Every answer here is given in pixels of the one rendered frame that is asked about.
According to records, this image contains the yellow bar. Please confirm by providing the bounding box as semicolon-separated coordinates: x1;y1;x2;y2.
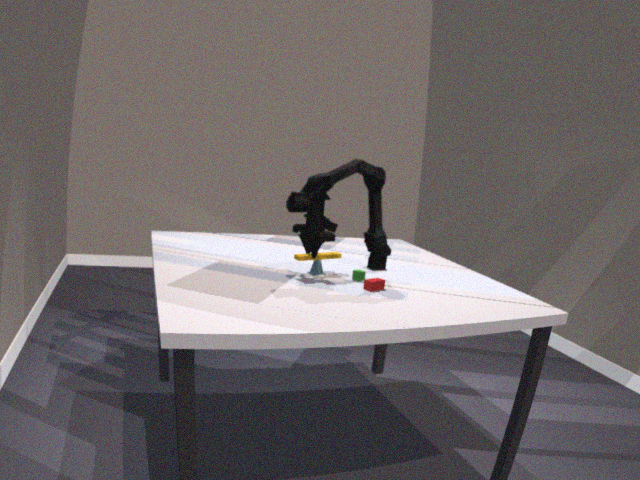
294;252;342;261

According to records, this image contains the red block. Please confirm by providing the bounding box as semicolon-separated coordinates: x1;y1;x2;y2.
364;278;385;291

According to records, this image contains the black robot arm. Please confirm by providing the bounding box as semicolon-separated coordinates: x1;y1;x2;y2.
286;159;392;271

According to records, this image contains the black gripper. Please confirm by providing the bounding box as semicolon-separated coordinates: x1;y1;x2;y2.
292;212;335;258

